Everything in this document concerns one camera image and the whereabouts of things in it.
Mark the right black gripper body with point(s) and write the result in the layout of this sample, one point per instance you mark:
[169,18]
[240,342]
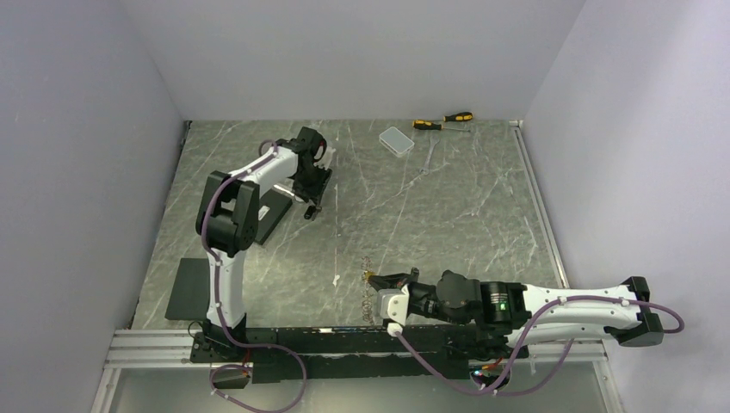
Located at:
[427,304]

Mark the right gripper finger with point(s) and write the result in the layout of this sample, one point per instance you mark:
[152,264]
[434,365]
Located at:
[383,282]
[412,276]

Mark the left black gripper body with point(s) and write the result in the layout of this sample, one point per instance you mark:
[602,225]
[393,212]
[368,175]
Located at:
[312,184]

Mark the black key fob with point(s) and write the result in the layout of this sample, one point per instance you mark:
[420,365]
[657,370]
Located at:
[312,212]

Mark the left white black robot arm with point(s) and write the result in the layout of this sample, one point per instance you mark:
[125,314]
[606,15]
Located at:
[227,221]

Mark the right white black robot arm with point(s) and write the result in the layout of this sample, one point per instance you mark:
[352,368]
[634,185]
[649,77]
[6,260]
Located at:
[520,314]

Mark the large silver combination wrench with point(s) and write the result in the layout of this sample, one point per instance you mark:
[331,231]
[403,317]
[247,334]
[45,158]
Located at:
[287,191]

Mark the white plastic box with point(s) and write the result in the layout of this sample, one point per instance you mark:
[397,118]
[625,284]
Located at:
[396,141]

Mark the small silver wrench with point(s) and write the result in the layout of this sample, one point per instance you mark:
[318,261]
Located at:
[425,169]

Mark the yellow black screwdriver front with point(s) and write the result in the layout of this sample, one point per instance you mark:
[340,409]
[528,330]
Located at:
[427,125]

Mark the yellow black screwdriver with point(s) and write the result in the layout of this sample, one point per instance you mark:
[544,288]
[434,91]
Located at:
[427,125]
[459,117]

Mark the yellow black screwdriver rear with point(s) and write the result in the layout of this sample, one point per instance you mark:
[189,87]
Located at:
[459,117]

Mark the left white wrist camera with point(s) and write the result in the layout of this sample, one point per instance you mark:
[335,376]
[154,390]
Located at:
[327,158]

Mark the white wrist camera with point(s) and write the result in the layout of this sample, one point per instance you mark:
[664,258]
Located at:
[327,158]
[393,306]

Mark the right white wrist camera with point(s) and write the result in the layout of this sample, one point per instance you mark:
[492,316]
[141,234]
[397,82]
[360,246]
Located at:
[393,306]

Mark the black network switch box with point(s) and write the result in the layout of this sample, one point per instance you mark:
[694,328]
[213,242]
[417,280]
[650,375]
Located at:
[273,207]

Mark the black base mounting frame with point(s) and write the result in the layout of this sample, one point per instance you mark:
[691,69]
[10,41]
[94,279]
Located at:
[365,350]

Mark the aluminium rail frame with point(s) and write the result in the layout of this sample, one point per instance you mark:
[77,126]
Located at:
[153,371]

